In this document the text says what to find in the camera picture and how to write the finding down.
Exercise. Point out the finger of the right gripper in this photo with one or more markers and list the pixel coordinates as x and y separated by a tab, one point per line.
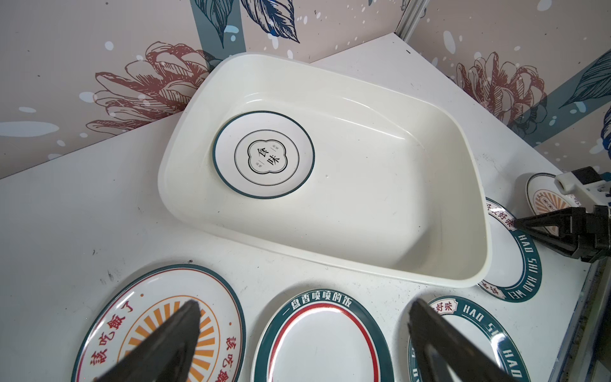
564	245
558	220

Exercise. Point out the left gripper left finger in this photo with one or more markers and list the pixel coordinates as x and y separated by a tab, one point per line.
167	354

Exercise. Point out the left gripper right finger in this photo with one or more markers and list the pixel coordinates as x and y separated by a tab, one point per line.
443	353

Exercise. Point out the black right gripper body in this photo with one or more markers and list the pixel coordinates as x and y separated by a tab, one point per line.
589	233

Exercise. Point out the green rim plate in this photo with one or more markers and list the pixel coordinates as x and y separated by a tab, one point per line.
322	335
516	271
484	331

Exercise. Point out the small white emblem plate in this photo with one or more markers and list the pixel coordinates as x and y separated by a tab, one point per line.
263	154

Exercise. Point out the white plastic bin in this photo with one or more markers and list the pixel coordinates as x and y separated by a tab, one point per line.
395	190

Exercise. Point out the green rim plate front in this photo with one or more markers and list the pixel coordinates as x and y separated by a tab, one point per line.
484	331

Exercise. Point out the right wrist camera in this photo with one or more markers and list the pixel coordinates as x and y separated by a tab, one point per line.
587	185

